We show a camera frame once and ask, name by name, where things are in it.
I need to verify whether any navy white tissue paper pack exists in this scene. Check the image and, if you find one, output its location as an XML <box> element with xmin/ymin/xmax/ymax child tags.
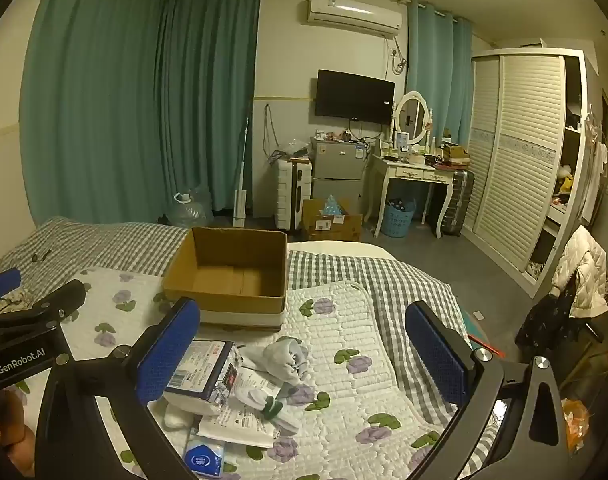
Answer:
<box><xmin>163</xmin><ymin>339</ymin><xmax>241</xmax><ymax>416</ymax></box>

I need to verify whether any blue floral tissue pack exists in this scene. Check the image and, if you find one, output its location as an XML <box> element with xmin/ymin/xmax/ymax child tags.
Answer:
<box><xmin>183</xmin><ymin>434</ymin><xmax>225</xmax><ymax>479</ymax></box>

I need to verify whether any white green face towel pack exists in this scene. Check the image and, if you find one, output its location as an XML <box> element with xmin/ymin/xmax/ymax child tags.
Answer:
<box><xmin>194</xmin><ymin>367</ymin><xmax>297</xmax><ymax>448</ymax></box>

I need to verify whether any white sock with green cuff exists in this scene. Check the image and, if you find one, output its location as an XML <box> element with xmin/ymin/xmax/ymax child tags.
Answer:
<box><xmin>233</xmin><ymin>382</ymin><xmax>301</xmax><ymax>436</ymax></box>

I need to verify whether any white sock with navy cuff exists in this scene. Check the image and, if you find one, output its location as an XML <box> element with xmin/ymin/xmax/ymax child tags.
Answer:
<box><xmin>239</xmin><ymin>336</ymin><xmax>309</xmax><ymax>385</ymax></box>

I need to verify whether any person's left hand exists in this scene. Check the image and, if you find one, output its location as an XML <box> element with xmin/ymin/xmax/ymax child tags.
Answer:
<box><xmin>0</xmin><ymin>389</ymin><xmax>34</xmax><ymax>478</ymax></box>

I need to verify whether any grey checked bed sheet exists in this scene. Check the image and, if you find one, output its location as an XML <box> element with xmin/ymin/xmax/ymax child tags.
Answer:
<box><xmin>0</xmin><ymin>214</ymin><xmax>500</xmax><ymax>466</ymax></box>

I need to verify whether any open cardboard box on bed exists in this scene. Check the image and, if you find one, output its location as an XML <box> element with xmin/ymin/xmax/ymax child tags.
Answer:
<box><xmin>162</xmin><ymin>228</ymin><xmax>287</xmax><ymax>332</ymax></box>

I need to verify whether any dark suitcase beside table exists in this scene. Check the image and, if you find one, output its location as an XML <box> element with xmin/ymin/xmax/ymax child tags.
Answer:
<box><xmin>441</xmin><ymin>169</ymin><xmax>475</xmax><ymax>236</ymax></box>

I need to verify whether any blue plastic laundry basket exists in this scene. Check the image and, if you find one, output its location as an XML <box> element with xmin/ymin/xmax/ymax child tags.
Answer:
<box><xmin>381</xmin><ymin>198</ymin><xmax>417</xmax><ymax>238</ymax></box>

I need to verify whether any clear water jug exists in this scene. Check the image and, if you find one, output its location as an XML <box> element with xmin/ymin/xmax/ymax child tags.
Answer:
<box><xmin>166</xmin><ymin>193</ymin><xmax>208</xmax><ymax>229</ymax></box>

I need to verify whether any white puffy jacket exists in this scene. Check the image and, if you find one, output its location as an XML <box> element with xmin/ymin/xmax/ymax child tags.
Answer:
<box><xmin>551</xmin><ymin>226</ymin><xmax>608</xmax><ymax>318</ymax></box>

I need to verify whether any cardboard box on floor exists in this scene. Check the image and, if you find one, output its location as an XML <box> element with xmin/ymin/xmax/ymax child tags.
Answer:
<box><xmin>302</xmin><ymin>200</ymin><xmax>362</xmax><ymax>242</ymax></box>

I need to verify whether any white dressing table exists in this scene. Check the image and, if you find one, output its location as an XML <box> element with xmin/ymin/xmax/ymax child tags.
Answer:
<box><xmin>363</xmin><ymin>155</ymin><xmax>455</xmax><ymax>240</ymax></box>

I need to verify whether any white hard suitcase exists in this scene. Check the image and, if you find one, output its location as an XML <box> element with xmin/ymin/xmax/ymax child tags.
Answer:
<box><xmin>275</xmin><ymin>157</ymin><xmax>313</xmax><ymax>232</ymax></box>

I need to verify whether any grey mini fridge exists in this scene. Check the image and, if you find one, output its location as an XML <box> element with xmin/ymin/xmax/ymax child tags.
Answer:
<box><xmin>313</xmin><ymin>140</ymin><xmax>367</xmax><ymax>214</ymax></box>

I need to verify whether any large teal curtain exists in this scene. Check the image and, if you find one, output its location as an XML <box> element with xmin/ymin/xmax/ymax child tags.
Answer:
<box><xmin>19</xmin><ymin>0</ymin><xmax>261</xmax><ymax>223</ymax></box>

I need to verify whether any white oval vanity mirror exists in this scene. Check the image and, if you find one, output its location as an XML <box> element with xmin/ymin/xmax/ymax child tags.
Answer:
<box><xmin>393</xmin><ymin>90</ymin><xmax>429</xmax><ymax>148</ymax></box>

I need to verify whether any white louvered wardrobe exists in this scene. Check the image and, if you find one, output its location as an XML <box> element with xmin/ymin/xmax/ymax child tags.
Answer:
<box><xmin>464</xmin><ymin>47</ymin><xmax>595</xmax><ymax>297</ymax></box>

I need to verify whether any narrow teal curtain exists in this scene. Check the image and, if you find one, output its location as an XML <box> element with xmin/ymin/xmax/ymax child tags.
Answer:
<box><xmin>406</xmin><ymin>1</ymin><xmax>473</xmax><ymax>145</ymax></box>

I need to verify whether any black wall television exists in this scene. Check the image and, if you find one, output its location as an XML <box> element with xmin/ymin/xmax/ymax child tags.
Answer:
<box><xmin>315</xmin><ymin>70</ymin><xmax>395</xmax><ymax>125</ymax></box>

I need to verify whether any white wall air conditioner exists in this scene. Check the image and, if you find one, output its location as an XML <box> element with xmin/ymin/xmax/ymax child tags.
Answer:
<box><xmin>307</xmin><ymin>0</ymin><xmax>401</xmax><ymax>37</ymax></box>

